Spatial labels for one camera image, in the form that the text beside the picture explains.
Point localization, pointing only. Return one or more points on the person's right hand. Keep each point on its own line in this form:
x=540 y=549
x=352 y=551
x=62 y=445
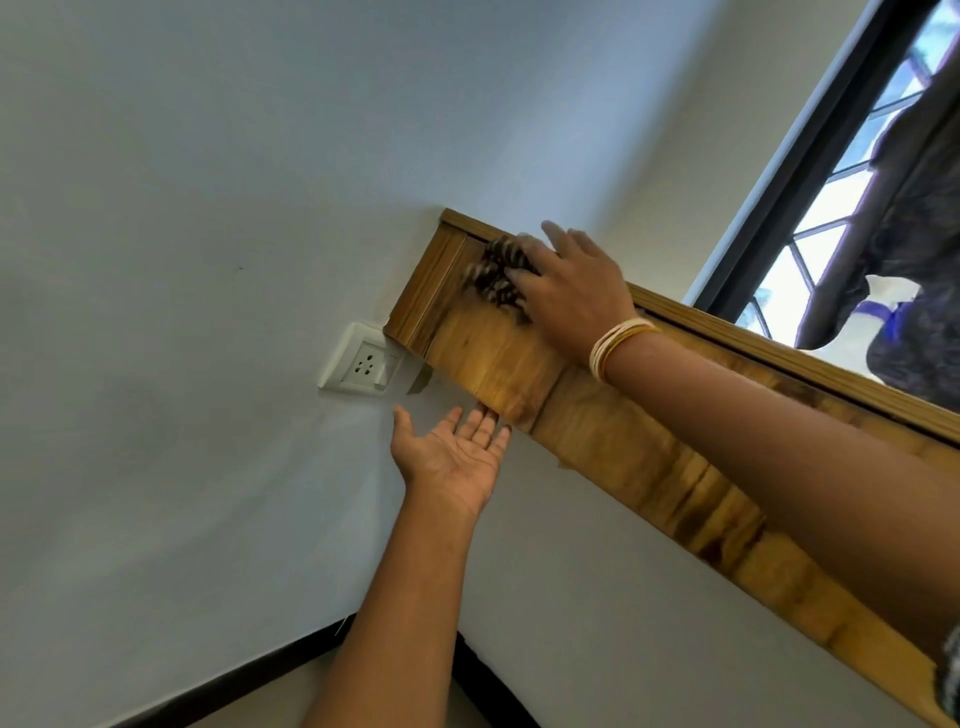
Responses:
x=577 y=300

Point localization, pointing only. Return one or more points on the person's left hand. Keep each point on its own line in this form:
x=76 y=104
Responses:
x=450 y=465

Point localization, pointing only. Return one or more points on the striped brown cloth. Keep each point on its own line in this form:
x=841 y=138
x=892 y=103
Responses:
x=491 y=274

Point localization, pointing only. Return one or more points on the wooden wall shelf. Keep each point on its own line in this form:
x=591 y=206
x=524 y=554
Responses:
x=487 y=352

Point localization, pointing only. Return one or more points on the white spray bottle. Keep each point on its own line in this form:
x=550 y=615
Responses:
x=847 y=349

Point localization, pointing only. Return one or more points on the person's left forearm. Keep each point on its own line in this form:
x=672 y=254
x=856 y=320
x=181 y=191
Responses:
x=405 y=615

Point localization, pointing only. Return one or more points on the person's right forearm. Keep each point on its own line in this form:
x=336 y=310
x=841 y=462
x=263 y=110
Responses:
x=787 y=465

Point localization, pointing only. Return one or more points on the gold bangles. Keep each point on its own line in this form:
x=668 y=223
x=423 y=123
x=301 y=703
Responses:
x=619 y=346

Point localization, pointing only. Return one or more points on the brown leaf-patterned curtain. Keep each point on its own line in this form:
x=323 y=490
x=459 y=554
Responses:
x=922 y=225

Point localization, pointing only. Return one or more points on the navy patterned right sleeve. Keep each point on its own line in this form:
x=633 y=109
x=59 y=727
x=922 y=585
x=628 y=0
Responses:
x=951 y=675

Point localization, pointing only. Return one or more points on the white wall socket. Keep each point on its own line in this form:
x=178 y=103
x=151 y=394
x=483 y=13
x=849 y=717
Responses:
x=360 y=364

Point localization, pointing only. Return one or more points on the black window frame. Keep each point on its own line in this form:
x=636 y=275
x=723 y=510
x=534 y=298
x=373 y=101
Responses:
x=787 y=187

